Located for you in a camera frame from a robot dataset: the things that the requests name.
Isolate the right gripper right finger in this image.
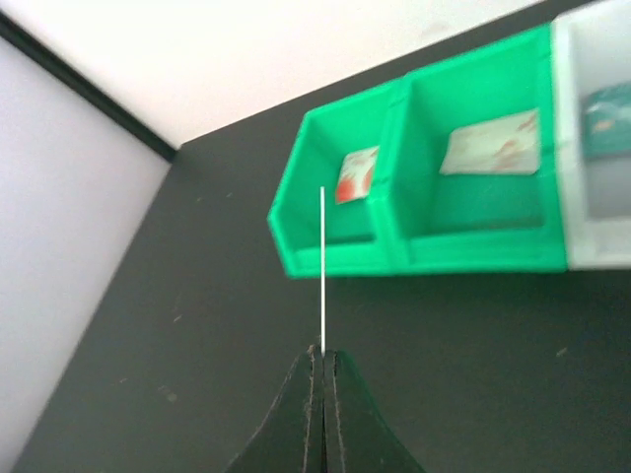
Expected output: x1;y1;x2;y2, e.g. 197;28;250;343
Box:
323;351;423;473

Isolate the left black frame post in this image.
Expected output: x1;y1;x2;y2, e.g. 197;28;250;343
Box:
1;11;177;164

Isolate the green bin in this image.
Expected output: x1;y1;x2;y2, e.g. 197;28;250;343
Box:
267;80;401;278
385;25;568;274

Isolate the grey patterned card in bin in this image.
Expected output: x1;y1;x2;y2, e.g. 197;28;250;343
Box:
440;108;541;175

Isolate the white bin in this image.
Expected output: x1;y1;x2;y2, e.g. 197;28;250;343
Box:
552;1;630;269

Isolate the middle green bin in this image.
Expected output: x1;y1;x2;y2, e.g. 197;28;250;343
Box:
385;25;568;274

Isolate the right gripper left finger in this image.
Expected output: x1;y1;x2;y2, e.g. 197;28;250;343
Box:
226;345;325;473

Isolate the left green bin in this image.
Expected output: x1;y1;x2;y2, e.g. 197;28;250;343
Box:
267;80;401;278

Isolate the teal card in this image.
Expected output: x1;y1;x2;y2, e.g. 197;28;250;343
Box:
582;82;630;161

